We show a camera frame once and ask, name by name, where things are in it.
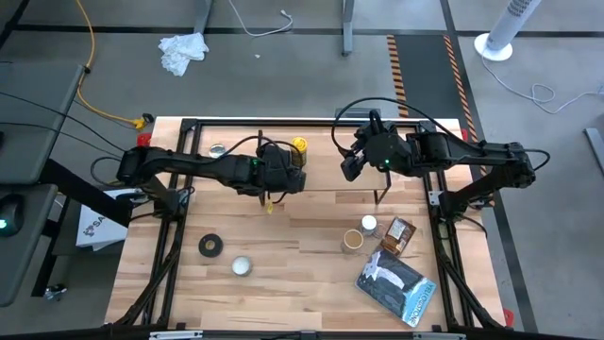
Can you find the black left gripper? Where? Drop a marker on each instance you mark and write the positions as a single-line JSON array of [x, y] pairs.
[[278, 177]]

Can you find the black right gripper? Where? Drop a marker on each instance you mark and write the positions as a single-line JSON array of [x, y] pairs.
[[389, 151]]

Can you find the yellow-lid spice jar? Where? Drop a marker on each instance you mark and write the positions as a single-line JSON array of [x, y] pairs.
[[299, 143]]

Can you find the white-lid bagel seasoning jar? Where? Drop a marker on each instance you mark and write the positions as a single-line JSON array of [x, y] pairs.
[[369, 222]]

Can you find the brown spice pouch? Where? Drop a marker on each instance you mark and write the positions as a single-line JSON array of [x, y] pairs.
[[398, 235]]

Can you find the tan-lid sesame seasoning jar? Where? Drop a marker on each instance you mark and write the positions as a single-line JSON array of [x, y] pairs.
[[353, 241]]

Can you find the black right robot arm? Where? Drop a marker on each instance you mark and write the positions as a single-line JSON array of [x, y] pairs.
[[472, 153]]

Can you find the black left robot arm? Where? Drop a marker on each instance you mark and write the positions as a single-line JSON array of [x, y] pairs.
[[189, 165]]

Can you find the wooden shelf with black legs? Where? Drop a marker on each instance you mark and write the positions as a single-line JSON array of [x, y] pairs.
[[330, 160]]

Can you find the grey device box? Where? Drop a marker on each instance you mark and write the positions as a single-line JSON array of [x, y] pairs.
[[357, 113]]

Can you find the yellow tag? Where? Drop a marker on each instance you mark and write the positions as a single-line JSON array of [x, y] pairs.
[[269, 208]]

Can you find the red table clamp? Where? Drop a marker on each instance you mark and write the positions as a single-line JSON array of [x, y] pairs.
[[144, 139], [464, 135], [508, 316]]

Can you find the black orange-striped floor mat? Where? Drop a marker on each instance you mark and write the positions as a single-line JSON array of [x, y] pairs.
[[424, 71]]

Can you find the small white round container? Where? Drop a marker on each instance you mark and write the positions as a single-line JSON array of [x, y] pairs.
[[241, 266]]

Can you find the black tape roll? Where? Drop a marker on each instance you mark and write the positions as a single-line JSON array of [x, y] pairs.
[[210, 245]]

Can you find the grey desk leg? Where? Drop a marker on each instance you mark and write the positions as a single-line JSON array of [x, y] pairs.
[[203, 16], [348, 28]]

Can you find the white crumpled cloth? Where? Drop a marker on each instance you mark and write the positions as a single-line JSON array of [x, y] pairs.
[[181, 52]]

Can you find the white tower fan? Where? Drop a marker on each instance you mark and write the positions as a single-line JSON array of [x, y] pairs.
[[507, 23]]

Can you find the white printed box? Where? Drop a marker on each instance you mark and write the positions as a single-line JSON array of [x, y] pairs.
[[101, 231]]

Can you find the grey metal bar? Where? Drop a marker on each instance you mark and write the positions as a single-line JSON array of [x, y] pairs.
[[595, 148]]

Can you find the black desk support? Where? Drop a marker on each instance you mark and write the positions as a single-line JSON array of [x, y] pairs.
[[85, 198]]

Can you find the grey desk top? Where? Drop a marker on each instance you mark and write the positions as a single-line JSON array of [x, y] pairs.
[[33, 118], [19, 264]]

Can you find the metal caster wheel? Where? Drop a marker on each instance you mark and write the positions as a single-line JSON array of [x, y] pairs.
[[55, 293]]

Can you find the black computer mouse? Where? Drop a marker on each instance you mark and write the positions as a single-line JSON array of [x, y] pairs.
[[10, 212]]

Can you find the black aluminium rig frame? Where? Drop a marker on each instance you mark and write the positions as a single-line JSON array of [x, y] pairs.
[[307, 123]]

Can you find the silver mounting bracket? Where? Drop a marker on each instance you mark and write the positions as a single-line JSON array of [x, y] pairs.
[[175, 335], [439, 336]]

